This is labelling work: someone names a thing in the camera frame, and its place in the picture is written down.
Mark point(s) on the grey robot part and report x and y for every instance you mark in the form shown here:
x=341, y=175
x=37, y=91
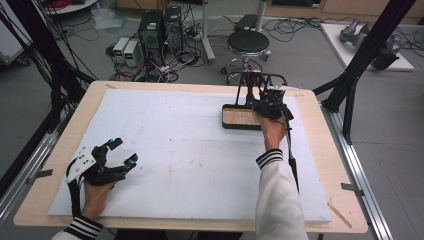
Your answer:
x=386, y=53
x=353, y=33

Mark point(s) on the person's right hand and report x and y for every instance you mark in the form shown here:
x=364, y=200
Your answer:
x=274, y=133

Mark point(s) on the grey metal bracket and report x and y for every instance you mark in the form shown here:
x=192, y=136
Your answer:
x=351, y=189
x=41, y=175

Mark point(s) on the black computer tower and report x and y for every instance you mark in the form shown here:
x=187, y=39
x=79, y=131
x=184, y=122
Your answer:
x=173, y=28
x=150, y=33

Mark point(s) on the white round table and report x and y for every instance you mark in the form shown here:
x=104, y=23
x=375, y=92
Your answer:
x=71, y=6

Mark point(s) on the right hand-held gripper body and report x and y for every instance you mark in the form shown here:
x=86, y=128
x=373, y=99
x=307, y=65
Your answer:
x=273, y=108

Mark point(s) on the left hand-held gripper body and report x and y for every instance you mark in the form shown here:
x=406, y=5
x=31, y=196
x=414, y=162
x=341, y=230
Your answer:
x=81, y=165

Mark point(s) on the white foam board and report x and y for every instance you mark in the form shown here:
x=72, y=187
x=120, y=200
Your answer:
x=183, y=150

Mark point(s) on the black metal frame post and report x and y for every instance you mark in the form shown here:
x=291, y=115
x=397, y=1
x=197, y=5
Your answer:
x=43, y=50
x=363, y=56

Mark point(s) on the aluminium rail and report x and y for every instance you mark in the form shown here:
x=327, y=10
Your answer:
x=23, y=166
x=358, y=166

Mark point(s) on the flat black box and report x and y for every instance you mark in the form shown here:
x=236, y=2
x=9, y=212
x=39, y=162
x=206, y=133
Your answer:
x=246, y=21

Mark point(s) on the white bench power supply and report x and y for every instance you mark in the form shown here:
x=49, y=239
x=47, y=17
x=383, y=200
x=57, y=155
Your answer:
x=120, y=49
x=131, y=53

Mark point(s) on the clear plastic bag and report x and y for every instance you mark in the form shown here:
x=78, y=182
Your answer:
x=108, y=18

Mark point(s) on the black round stool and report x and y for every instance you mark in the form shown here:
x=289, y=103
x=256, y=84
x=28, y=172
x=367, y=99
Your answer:
x=248, y=41

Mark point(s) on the thin wooden stick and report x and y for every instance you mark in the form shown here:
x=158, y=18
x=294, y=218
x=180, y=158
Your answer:
x=340, y=216

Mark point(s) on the white floor board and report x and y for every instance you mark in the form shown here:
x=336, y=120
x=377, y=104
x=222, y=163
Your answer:
x=340, y=46

